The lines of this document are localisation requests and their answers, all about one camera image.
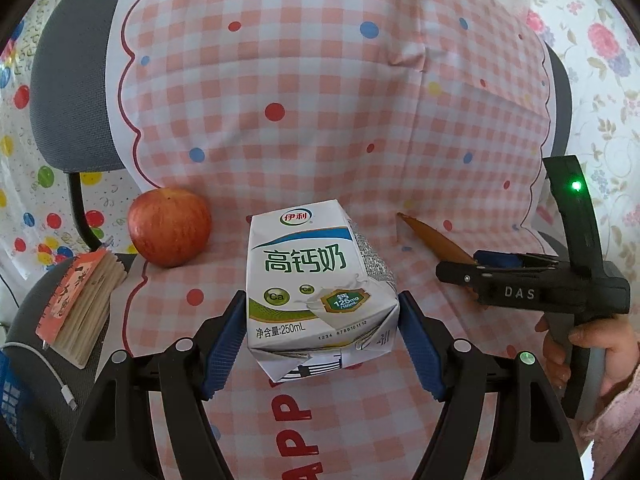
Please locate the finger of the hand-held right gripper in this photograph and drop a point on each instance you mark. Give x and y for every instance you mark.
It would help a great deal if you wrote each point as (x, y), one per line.
(457, 275)
(505, 260)

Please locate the person's right hand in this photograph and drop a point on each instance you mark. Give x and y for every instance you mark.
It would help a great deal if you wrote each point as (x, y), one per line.
(620, 340)

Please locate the floral backdrop cloth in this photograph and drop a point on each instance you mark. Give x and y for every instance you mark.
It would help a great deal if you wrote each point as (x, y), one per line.
(600, 85)

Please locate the polka dot cloth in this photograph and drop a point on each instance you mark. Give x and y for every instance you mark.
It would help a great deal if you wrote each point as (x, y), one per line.
(30, 210)

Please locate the pink checked cloth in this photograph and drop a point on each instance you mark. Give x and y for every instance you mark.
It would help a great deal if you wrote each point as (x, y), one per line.
(325, 85)

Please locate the brown pointed strip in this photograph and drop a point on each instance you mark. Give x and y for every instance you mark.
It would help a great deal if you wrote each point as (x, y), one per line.
(435, 240)

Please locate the thick paper notepad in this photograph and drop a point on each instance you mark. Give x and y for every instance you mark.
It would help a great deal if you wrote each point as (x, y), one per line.
(75, 305)

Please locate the person's right forearm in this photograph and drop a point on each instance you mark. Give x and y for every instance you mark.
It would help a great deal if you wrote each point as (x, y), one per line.
(620, 425)

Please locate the grey office chair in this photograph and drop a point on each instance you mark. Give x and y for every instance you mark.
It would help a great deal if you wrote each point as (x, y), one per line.
(70, 85)

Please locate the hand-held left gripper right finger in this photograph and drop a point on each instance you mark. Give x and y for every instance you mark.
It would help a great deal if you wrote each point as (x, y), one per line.
(425, 355)

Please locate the red apple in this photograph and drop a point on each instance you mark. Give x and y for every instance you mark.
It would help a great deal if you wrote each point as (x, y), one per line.
(170, 227)

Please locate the white milk carton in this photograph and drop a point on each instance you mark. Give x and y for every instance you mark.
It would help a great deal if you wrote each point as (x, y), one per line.
(300, 270)

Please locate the blue plastic basket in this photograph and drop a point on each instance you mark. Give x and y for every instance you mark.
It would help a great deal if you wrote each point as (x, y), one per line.
(10, 400)

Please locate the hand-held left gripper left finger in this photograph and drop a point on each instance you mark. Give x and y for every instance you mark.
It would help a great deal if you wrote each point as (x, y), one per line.
(227, 350)

